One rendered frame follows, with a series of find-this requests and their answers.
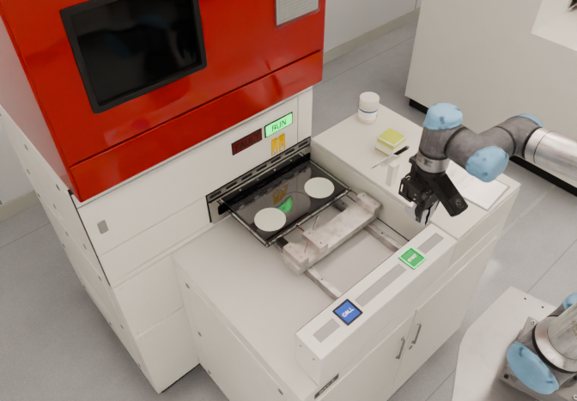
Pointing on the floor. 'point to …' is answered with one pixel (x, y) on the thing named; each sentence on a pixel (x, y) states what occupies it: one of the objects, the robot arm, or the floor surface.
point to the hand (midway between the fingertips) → (423, 225)
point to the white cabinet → (409, 334)
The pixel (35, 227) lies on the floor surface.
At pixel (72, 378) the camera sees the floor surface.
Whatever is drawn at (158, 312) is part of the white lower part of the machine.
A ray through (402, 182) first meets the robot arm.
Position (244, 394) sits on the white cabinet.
